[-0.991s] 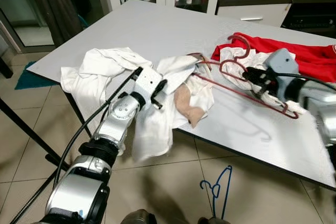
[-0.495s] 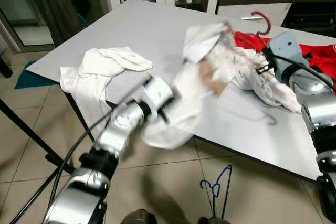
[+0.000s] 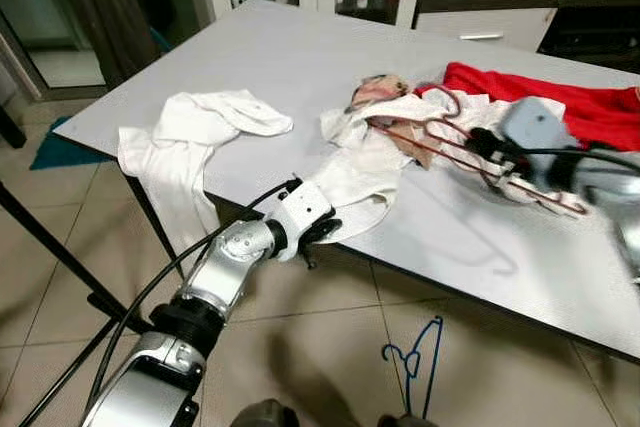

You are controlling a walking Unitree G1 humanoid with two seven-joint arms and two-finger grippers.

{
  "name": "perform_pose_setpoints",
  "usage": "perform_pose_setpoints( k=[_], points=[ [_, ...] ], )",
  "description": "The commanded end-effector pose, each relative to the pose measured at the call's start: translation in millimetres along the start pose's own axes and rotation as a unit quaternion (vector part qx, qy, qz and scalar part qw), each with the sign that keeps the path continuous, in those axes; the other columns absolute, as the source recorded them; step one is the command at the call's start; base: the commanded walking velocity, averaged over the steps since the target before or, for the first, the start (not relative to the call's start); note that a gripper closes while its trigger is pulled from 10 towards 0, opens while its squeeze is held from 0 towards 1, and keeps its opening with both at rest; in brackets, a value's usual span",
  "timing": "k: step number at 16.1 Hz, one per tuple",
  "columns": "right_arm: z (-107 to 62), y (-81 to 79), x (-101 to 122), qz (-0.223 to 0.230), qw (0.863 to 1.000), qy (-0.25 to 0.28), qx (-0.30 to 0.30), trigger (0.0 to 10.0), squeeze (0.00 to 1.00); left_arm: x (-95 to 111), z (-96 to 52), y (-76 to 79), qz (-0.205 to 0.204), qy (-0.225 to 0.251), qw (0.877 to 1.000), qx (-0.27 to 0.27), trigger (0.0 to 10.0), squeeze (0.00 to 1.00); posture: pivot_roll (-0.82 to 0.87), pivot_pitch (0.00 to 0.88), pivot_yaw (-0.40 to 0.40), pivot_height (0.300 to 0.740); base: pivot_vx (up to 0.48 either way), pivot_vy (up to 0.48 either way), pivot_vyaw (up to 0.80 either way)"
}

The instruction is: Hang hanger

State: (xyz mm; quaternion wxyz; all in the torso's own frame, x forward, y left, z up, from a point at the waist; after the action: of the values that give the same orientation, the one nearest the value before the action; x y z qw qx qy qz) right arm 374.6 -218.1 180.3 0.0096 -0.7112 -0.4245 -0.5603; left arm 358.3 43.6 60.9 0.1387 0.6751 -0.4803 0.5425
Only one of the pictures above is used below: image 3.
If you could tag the printed white shirt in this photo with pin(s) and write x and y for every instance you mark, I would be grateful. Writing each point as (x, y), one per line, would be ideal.
(365, 172)

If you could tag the red plastic hanger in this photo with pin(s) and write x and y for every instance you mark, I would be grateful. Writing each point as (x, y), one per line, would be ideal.
(430, 151)

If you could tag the plain white garment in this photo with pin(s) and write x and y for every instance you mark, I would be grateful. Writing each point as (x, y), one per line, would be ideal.
(200, 122)

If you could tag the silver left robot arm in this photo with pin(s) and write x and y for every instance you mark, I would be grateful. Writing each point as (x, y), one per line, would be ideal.
(225, 272)

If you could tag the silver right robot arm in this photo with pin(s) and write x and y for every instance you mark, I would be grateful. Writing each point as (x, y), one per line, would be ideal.
(605, 187)

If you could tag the red jersey with white trim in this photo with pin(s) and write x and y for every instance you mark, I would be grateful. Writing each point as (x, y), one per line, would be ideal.
(560, 97)

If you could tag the white drawer unit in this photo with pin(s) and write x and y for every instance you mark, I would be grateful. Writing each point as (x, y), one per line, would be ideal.
(520, 29)

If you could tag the black media shelf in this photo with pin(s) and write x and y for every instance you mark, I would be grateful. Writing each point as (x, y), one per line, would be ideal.
(600, 37)

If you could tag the white table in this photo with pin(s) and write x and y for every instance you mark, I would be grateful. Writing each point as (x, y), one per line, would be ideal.
(300, 57)

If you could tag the dark robot left foot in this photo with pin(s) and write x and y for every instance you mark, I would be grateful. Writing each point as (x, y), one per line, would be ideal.
(265, 415)

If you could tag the dark robot foot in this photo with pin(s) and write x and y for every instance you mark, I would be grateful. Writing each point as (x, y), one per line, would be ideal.
(265, 415)
(400, 421)

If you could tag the dark robot right foot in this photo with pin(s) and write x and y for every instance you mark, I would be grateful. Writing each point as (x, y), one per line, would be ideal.
(400, 421)

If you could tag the teal floor mat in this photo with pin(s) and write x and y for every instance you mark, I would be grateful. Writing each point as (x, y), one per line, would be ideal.
(58, 152)

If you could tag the chrome and black clothes rack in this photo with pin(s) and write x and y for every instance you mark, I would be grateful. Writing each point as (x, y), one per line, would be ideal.
(40, 230)

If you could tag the grey curtain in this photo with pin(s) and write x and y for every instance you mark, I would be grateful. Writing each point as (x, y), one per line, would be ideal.
(110, 7)

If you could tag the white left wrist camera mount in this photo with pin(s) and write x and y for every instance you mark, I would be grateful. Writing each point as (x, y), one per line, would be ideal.
(300, 209)

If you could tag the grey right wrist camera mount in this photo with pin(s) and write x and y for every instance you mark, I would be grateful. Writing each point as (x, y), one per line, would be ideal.
(535, 125)

